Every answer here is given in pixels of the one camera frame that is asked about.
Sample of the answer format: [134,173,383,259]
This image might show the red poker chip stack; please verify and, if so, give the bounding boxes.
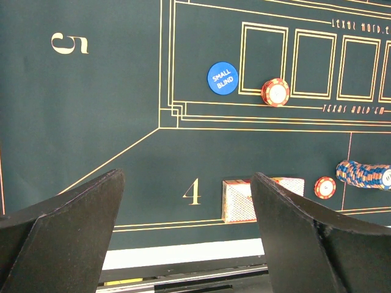
[314,176,336,200]

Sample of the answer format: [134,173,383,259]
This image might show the blue small blind button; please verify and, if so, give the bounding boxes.
[207,62,239,95]

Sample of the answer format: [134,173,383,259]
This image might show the green poker table mat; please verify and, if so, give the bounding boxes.
[1,1,390,250]

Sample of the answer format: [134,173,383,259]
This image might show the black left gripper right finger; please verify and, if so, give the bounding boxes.
[250,173,390,292]

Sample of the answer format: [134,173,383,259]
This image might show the blue poker chip stack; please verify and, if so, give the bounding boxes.
[335,160,390,190]

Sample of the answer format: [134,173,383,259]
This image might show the red chips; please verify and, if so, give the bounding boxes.
[261,78,290,107]

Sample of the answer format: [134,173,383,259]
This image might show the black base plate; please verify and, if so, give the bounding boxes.
[97,256,272,292]

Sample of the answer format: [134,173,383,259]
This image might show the red playing card deck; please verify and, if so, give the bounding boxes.
[222,177,305,224]

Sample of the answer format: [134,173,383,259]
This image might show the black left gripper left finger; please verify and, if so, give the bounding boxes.
[1,169,125,292]

